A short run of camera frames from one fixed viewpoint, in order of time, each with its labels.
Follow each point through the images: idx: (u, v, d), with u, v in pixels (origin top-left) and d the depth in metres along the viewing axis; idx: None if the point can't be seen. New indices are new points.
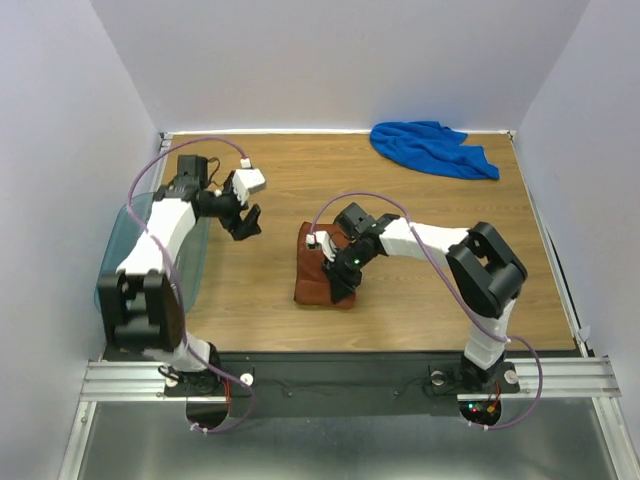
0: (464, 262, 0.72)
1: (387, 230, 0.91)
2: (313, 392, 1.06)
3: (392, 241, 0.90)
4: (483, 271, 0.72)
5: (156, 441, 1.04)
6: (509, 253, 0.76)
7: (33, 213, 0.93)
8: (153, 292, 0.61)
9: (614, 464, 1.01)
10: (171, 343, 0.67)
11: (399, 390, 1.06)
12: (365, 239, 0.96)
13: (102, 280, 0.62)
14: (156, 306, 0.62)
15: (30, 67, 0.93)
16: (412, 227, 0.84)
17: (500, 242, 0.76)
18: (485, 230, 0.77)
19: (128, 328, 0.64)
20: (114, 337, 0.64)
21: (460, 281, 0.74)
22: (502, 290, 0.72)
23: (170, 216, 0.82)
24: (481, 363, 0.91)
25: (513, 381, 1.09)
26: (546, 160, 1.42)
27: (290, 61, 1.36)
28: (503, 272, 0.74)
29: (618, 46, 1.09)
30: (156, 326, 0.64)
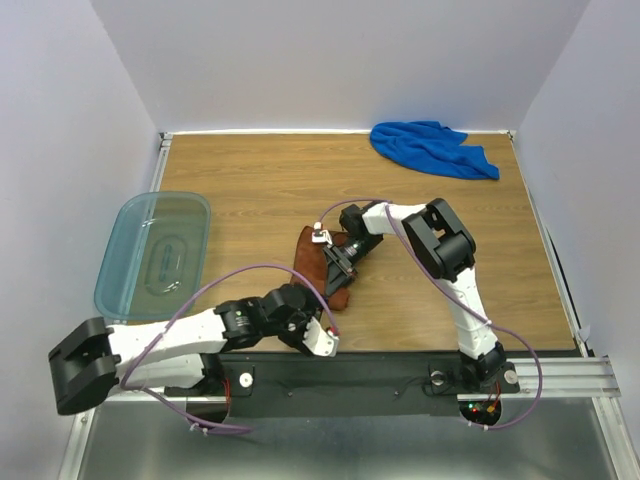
0: (416, 230, 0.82)
1: (369, 211, 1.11)
2: (313, 392, 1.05)
3: (372, 221, 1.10)
4: (433, 238, 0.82)
5: (156, 441, 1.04)
6: (460, 224, 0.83)
7: (33, 212, 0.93)
8: (86, 373, 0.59)
9: (613, 464, 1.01)
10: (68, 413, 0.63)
11: (400, 390, 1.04)
12: (354, 221, 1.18)
13: (89, 326, 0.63)
14: (82, 385, 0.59)
15: (31, 67, 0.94)
16: (385, 205, 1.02)
17: (451, 215, 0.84)
18: (440, 205, 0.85)
19: (61, 367, 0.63)
20: (53, 355, 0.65)
21: (417, 247, 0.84)
22: (450, 255, 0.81)
23: (194, 330, 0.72)
24: (465, 349, 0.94)
25: (513, 381, 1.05)
26: (546, 160, 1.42)
27: (290, 60, 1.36)
28: (453, 241, 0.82)
29: (618, 46, 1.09)
30: (67, 393, 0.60)
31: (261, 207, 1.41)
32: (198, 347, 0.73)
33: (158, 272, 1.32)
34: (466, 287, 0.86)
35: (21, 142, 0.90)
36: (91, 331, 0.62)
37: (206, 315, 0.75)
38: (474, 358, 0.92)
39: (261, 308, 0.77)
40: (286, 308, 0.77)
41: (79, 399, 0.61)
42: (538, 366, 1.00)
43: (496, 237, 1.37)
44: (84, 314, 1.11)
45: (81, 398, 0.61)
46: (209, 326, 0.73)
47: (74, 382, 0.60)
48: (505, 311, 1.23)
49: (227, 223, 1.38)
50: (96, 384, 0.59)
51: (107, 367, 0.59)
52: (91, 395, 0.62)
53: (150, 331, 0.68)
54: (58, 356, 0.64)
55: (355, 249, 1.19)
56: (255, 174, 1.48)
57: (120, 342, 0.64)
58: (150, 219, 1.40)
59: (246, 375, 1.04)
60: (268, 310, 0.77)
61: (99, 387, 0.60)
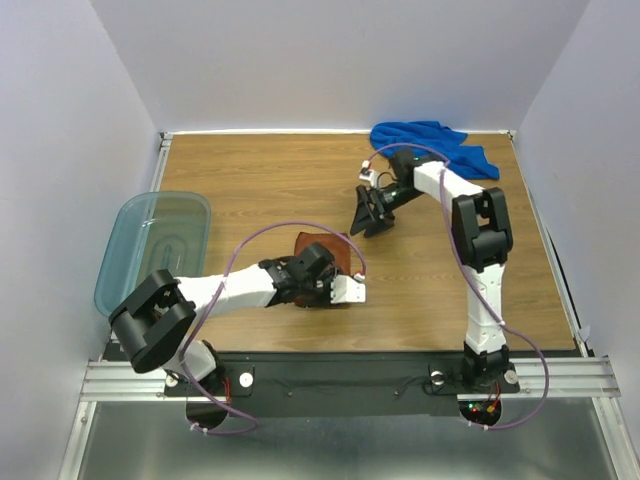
0: (463, 212, 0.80)
1: (422, 166, 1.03)
2: (313, 392, 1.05)
3: (422, 176, 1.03)
4: (475, 226, 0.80)
5: (156, 441, 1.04)
6: (508, 221, 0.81)
7: (34, 213, 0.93)
8: (165, 319, 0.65)
9: (614, 464, 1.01)
10: (139, 370, 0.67)
11: (400, 391, 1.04)
12: (404, 169, 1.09)
13: (154, 278, 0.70)
14: (160, 329, 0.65)
15: (32, 69, 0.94)
16: (442, 170, 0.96)
17: (502, 209, 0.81)
18: (495, 194, 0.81)
19: (130, 322, 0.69)
20: (116, 313, 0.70)
21: (457, 226, 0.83)
22: (485, 247, 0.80)
23: (250, 283, 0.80)
24: (470, 341, 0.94)
25: (513, 381, 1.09)
26: (546, 160, 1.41)
27: (289, 61, 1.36)
28: (494, 234, 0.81)
29: (618, 46, 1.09)
30: (143, 341, 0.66)
31: (261, 207, 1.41)
32: (251, 298, 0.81)
33: None
34: (489, 281, 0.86)
35: (21, 141, 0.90)
36: (159, 281, 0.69)
37: (255, 269, 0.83)
38: (476, 354, 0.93)
39: (300, 262, 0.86)
40: (322, 261, 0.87)
41: (156, 349, 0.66)
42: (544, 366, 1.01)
43: None
44: (84, 313, 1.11)
45: (158, 349, 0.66)
46: (259, 278, 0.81)
47: (153, 330, 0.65)
48: (505, 311, 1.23)
49: (227, 223, 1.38)
50: (174, 331, 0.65)
51: (186, 311, 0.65)
52: (166, 347, 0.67)
53: (213, 283, 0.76)
54: (123, 314, 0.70)
55: (392, 197, 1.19)
56: (255, 174, 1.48)
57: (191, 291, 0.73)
58: (150, 219, 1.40)
59: (246, 375, 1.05)
60: (307, 263, 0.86)
61: (177, 333, 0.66)
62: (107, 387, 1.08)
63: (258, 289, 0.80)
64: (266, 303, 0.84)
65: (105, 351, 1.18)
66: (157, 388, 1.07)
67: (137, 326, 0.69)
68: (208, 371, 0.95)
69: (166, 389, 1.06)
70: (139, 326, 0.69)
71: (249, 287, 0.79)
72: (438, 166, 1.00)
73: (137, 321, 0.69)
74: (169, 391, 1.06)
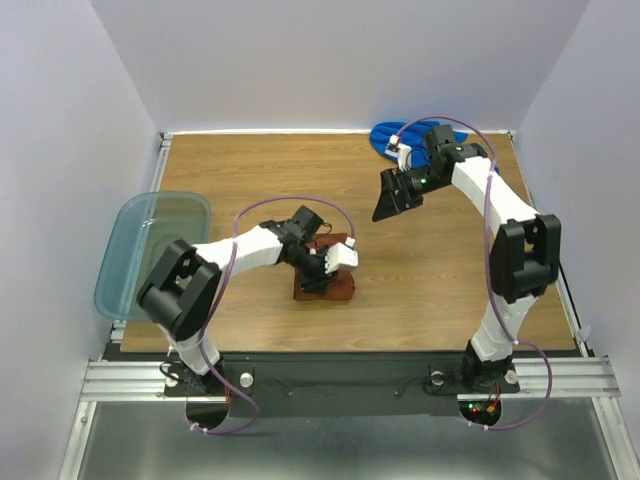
0: (512, 243, 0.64)
1: (464, 162, 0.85)
2: (313, 392, 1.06)
3: (463, 176, 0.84)
4: (520, 257, 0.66)
5: (156, 441, 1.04)
6: (557, 255, 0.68)
7: (34, 212, 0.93)
8: (196, 280, 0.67)
9: (614, 464, 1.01)
10: (178, 336, 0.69)
11: (400, 391, 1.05)
12: (441, 158, 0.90)
13: (171, 247, 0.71)
14: (194, 289, 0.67)
15: (31, 67, 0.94)
16: (490, 175, 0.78)
17: (556, 242, 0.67)
18: (550, 223, 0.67)
19: (158, 294, 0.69)
20: (140, 293, 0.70)
21: (499, 253, 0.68)
22: (525, 282, 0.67)
23: (258, 242, 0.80)
24: (477, 347, 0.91)
25: (513, 381, 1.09)
26: (546, 160, 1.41)
27: (289, 60, 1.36)
28: (539, 268, 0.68)
29: (618, 45, 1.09)
30: (178, 307, 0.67)
31: (260, 207, 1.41)
32: (261, 255, 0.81)
33: None
34: (517, 313, 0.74)
35: (21, 141, 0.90)
36: (178, 249, 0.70)
37: (258, 230, 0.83)
38: (480, 359, 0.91)
39: (296, 224, 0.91)
40: (315, 220, 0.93)
41: (194, 311, 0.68)
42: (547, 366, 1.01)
43: None
44: (84, 313, 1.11)
45: (195, 310, 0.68)
46: (264, 236, 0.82)
47: (185, 292, 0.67)
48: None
49: (227, 223, 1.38)
50: (208, 289, 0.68)
51: (212, 270, 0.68)
52: (201, 307, 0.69)
53: (227, 246, 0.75)
54: (149, 291, 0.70)
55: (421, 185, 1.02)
56: (255, 175, 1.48)
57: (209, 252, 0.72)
58: (150, 219, 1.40)
59: (246, 375, 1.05)
60: (302, 224, 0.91)
61: (209, 291, 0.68)
62: (107, 387, 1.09)
63: (267, 248, 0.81)
64: (277, 259, 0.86)
65: (105, 351, 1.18)
66: (157, 388, 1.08)
67: (166, 296, 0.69)
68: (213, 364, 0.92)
69: (166, 389, 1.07)
70: (168, 297, 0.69)
71: (260, 246, 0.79)
72: (485, 169, 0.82)
73: (165, 291, 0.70)
74: (169, 391, 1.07)
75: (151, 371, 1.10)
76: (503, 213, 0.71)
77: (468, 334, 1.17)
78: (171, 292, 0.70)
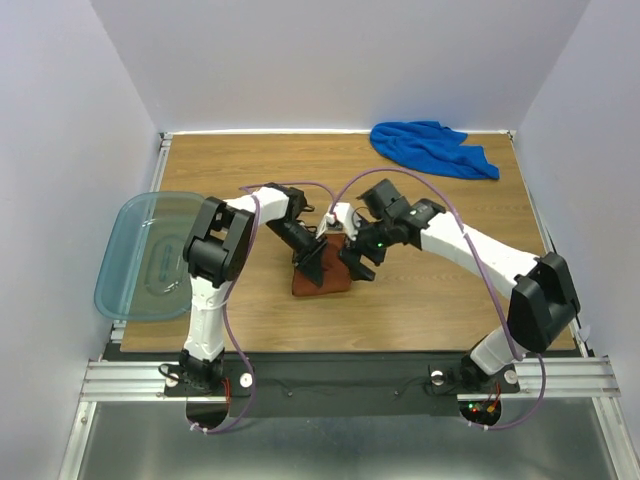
0: (533, 302, 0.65)
1: (430, 227, 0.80)
2: (313, 392, 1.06)
3: (435, 241, 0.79)
4: (546, 309, 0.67)
5: (156, 441, 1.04)
6: (572, 289, 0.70)
7: (34, 213, 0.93)
8: (238, 222, 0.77)
9: (614, 464, 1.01)
10: (226, 276, 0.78)
11: (400, 390, 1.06)
12: (401, 226, 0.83)
13: (206, 203, 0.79)
14: (236, 233, 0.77)
15: (31, 69, 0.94)
16: (467, 236, 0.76)
17: (568, 279, 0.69)
18: (556, 262, 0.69)
19: (202, 245, 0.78)
20: (186, 246, 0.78)
21: (519, 314, 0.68)
22: (555, 330, 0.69)
23: (271, 197, 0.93)
24: (481, 363, 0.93)
25: (513, 381, 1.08)
26: (546, 160, 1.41)
27: (290, 61, 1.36)
28: (563, 310, 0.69)
29: (619, 45, 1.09)
30: (224, 250, 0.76)
31: None
32: (274, 209, 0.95)
33: (158, 272, 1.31)
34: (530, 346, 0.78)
35: (21, 141, 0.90)
36: (214, 202, 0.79)
37: (264, 188, 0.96)
38: (487, 375, 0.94)
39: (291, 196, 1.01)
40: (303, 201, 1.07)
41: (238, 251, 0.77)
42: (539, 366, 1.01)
43: (496, 238, 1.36)
44: (84, 313, 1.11)
45: (238, 251, 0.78)
46: (273, 192, 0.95)
47: (230, 235, 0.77)
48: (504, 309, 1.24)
49: None
50: (245, 233, 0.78)
51: (247, 215, 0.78)
52: (242, 248, 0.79)
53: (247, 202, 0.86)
54: (194, 243, 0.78)
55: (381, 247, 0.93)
56: (255, 174, 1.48)
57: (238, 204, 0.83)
58: (150, 219, 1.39)
59: (246, 375, 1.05)
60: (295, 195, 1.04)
61: (246, 235, 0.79)
62: (107, 387, 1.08)
63: (278, 202, 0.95)
64: (283, 214, 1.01)
65: (105, 350, 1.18)
66: (157, 388, 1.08)
67: (210, 245, 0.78)
68: (217, 351, 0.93)
69: (166, 389, 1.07)
70: (211, 245, 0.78)
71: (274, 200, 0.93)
72: (455, 226, 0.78)
73: (207, 242, 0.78)
74: (169, 391, 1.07)
75: (151, 371, 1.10)
76: (507, 273, 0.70)
77: (468, 334, 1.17)
78: (213, 241, 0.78)
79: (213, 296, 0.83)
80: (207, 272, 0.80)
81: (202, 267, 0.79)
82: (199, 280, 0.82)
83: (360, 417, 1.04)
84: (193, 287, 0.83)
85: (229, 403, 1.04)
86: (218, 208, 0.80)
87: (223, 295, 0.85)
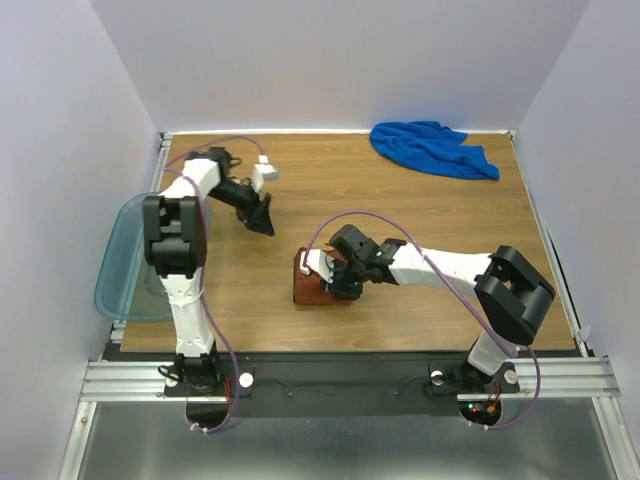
0: (499, 296, 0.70)
1: (396, 260, 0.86)
2: (314, 392, 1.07)
3: (404, 271, 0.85)
4: (515, 299, 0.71)
5: (155, 441, 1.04)
6: (534, 275, 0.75)
7: (34, 212, 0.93)
8: (189, 209, 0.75)
9: (614, 464, 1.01)
10: (197, 262, 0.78)
11: (400, 390, 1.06)
12: (373, 268, 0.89)
13: (145, 203, 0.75)
14: (189, 222, 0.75)
15: (32, 69, 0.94)
16: (427, 256, 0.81)
17: (527, 266, 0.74)
18: (509, 254, 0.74)
19: (162, 244, 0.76)
20: (146, 251, 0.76)
21: (493, 313, 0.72)
22: (536, 317, 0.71)
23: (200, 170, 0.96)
24: (480, 366, 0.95)
25: (512, 381, 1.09)
26: (546, 160, 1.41)
27: (289, 61, 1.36)
28: (534, 297, 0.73)
29: (618, 45, 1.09)
30: (186, 241, 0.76)
31: None
32: (209, 178, 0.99)
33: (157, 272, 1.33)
34: None
35: (21, 141, 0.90)
36: (154, 198, 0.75)
37: (190, 163, 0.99)
38: (490, 375, 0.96)
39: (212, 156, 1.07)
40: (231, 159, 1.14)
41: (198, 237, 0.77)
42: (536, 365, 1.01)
43: (496, 238, 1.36)
44: (84, 314, 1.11)
45: (198, 236, 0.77)
46: (199, 164, 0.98)
47: (185, 226, 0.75)
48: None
49: (226, 223, 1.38)
50: (197, 218, 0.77)
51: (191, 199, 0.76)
52: (200, 232, 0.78)
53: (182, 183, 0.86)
54: (152, 247, 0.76)
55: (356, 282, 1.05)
56: None
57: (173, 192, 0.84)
58: None
59: (246, 375, 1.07)
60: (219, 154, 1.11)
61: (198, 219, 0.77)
62: (107, 387, 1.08)
63: (211, 171, 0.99)
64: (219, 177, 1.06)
65: (105, 350, 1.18)
66: (157, 388, 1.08)
67: (170, 240, 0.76)
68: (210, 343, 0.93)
69: (166, 389, 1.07)
70: (170, 240, 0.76)
71: (205, 172, 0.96)
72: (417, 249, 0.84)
73: (165, 239, 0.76)
74: (169, 391, 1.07)
75: (151, 371, 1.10)
76: (468, 276, 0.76)
77: (467, 334, 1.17)
78: (170, 236, 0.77)
79: (190, 288, 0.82)
80: (176, 267, 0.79)
81: (169, 265, 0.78)
82: (172, 278, 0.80)
83: (361, 417, 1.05)
84: (168, 287, 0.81)
85: (228, 403, 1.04)
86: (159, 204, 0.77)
87: (198, 282, 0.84)
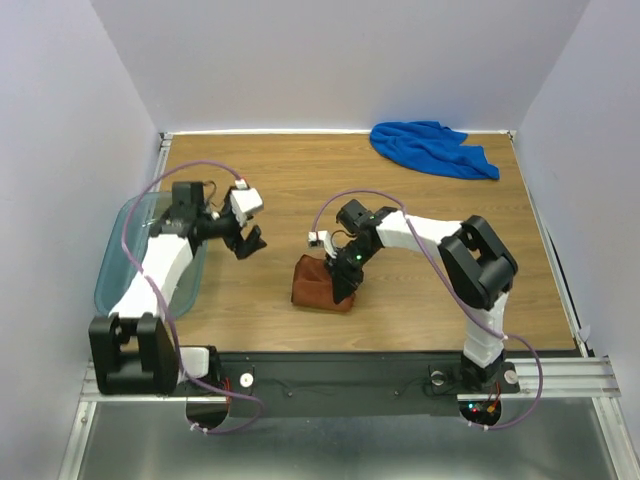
0: (455, 254, 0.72)
1: (383, 223, 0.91)
2: (313, 392, 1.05)
3: (390, 233, 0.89)
4: (474, 262, 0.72)
5: (155, 441, 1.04)
6: (499, 244, 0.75)
7: (34, 212, 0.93)
8: (146, 338, 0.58)
9: (614, 464, 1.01)
10: (165, 389, 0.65)
11: (400, 390, 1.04)
12: (364, 231, 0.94)
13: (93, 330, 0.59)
14: (149, 353, 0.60)
15: (31, 69, 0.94)
16: (408, 219, 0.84)
17: (492, 235, 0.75)
18: (477, 223, 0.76)
19: (120, 373, 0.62)
20: (101, 381, 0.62)
21: (452, 273, 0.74)
22: (492, 283, 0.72)
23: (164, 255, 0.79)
24: (473, 357, 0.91)
25: (513, 381, 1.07)
26: (546, 160, 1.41)
27: (289, 61, 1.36)
28: (494, 265, 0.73)
29: (618, 45, 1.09)
30: (149, 372, 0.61)
31: None
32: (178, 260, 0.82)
33: None
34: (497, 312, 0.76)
35: (22, 141, 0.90)
36: (104, 326, 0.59)
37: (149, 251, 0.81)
38: (481, 366, 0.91)
39: None
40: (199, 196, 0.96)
41: (164, 366, 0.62)
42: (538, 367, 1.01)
43: None
44: (84, 314, 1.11)
45: (164, 363, 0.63)
46: (163, 246, 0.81)
47: (145, 356, 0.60)
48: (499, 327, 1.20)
49: None
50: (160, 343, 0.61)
51: (151, 324, 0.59)
52: (165, 355, 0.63)
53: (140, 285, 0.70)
54: (108, 377, 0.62)
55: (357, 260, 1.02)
56: (255, 175, 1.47)
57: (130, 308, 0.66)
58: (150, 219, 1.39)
59: (246, 375, 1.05)
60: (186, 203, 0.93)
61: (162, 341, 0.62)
62: None
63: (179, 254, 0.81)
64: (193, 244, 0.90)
65: None
66: None
67: (128, 369, 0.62)
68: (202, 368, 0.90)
69: None
70: (129, 369, 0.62)
71: (171, 261, 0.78)
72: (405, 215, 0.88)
73: (124, 366, 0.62)
74: None
75: None
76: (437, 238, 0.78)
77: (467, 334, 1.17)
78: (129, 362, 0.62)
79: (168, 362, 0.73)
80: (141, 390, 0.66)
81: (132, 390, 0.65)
82: None
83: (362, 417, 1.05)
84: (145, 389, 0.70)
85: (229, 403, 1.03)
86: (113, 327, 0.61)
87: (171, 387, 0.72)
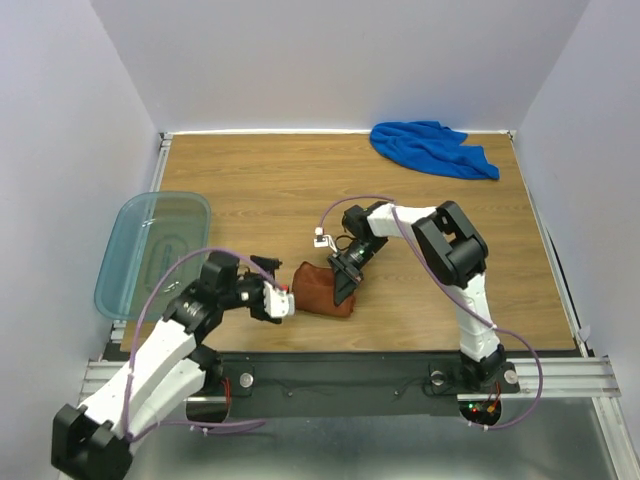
0: (426, 232, 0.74)
1: (373, 214, 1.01)
2: (313, 392, 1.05)
3: (377, 222, 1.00)
4: (445, 240, 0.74)
5: (155, 442, 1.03)
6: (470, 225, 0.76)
7: (34, 212, 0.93)
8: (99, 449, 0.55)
9: (614, 464, 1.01)
10: None
11: (400, 391, 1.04)
12: (357, 222, 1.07)
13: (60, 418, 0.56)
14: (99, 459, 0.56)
15: (31, 69, 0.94)
16: (391, 207, 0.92)
17: (462, 217, 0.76)
18: (449, 206, 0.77)
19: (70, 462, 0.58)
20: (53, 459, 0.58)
21: (426, 251, 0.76)
22: (461, 260, 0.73)
23: (161, 350, 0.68)
24: (467, 349, 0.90)
25: (513, 381, 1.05)
26: (546, 160, 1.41)
27: (289, 61, 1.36)
28: (465, 245, 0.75)
29: (618, 45, 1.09)
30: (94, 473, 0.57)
31: (260, 207, 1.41)
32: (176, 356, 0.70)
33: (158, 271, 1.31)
34: (475, 293, 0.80)
35: (21, 142, 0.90)
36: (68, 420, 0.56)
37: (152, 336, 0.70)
38: (476, 360, 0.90)
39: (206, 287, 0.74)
40: (227, 271, 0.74)
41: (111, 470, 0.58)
42: (538, 364, 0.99)
43: (496, 238, 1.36)
44: (83, 314, 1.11)
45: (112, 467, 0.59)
46: (168, 336, 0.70)
47: (95, 461, 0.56)
48: (499, 326, 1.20)
49: (227, 223, 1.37)
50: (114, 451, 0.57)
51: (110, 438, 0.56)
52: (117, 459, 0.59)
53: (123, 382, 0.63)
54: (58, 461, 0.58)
55: (359, 253, 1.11)
56: (255, 175, 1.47)
57: (102, 409, 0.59)
58: (150, 219, 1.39)
59: (246, 375, 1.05)
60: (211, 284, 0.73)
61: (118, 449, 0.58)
62: None
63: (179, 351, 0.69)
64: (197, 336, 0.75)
65: (105, 351, 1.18)
66: None
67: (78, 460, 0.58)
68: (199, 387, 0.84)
69: None
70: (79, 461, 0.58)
71: (164, 358, 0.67)
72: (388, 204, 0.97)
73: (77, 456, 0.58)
74: None
75: None
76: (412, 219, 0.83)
77: None
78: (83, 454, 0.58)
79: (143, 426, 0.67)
80: None
81: None
82: None
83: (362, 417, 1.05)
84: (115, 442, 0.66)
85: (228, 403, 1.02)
86: (79, 419, 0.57)
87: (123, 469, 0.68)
